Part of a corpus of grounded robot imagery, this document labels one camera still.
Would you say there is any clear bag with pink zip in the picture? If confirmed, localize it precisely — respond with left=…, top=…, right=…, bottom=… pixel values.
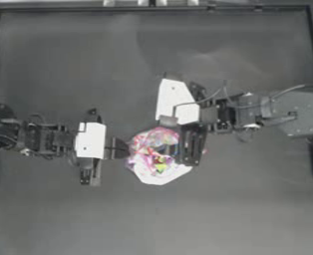
left=125, top=126, right=208, bottom=186

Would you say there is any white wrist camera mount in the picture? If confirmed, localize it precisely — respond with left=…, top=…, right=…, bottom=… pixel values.
left=74, top=122, right=107, bottom=159
left=156, top=78, right=201, bottom=126

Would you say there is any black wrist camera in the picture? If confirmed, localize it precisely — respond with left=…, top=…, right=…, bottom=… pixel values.
left=157, top=115, right=178, bottom=129

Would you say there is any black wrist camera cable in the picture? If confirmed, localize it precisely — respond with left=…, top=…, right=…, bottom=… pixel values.
left=170, top=79, right=234, bottom=118

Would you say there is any black table frame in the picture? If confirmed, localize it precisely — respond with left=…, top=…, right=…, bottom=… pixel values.
left=0, top=0, right=313, bottom=187

